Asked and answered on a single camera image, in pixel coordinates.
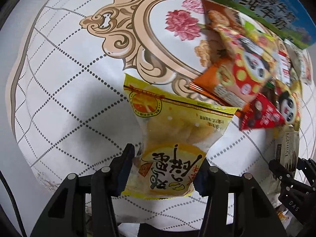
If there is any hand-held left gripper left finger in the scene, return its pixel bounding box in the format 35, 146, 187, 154
32, 143, 136, 237

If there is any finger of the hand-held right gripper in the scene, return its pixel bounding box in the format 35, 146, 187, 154
296, 156, 316, 178
269, 158, 312, 193

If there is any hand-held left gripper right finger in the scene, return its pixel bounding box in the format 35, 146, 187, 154
194, 158, 284, 237

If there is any cream dark print wafer packet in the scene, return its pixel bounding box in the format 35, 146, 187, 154
268, 126, 300, 203

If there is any yellow cake snack packet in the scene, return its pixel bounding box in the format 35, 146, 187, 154
121, 73, 242, 199

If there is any cardboard box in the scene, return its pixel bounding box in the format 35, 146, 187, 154
170, 0, 312, 50

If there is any red triangular chocolate packet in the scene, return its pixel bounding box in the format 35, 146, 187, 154
239, 92, 285, 131

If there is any yellow panda snack packet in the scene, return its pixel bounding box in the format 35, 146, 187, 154
274, 79, 302, 131

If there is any orange biscuit packet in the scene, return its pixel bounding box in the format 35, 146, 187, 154
202, 0, 239, 63
190, 64, 248, 109

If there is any small white snack packet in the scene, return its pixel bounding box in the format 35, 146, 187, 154
291, 47, 313, 86

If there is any white red label packet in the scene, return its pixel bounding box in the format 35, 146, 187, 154
276, 38, 293, 84

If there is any red panda snack packet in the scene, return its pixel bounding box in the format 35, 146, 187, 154
217, 22, 278, 102

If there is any black cable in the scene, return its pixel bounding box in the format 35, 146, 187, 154
0, 171, 27, 237

